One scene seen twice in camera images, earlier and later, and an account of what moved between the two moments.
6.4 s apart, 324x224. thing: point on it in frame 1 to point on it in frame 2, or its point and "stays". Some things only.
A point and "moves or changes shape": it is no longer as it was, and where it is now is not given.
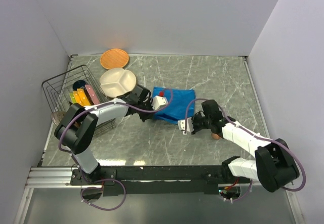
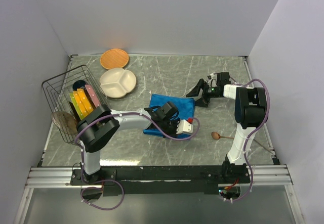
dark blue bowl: (78, 84) stays
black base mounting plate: (158, 180) stays
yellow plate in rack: (80, 97) stays
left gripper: (143, 118) to (174, 132)
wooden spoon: (214, 136) stays
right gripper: (195, 130) to (195, 91)
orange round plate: (114, 58) stays
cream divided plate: (115, 82) stays
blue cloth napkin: (181, 104) moves or changes shape
